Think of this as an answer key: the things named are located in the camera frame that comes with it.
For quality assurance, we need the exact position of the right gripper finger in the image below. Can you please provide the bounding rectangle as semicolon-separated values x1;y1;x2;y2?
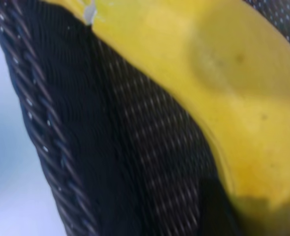
200;178;239;236

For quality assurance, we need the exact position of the yellow banana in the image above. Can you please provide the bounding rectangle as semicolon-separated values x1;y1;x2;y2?
43;0;290;236

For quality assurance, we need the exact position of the dark brown wicker basket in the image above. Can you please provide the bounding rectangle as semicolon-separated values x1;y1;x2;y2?
0;0;290;236

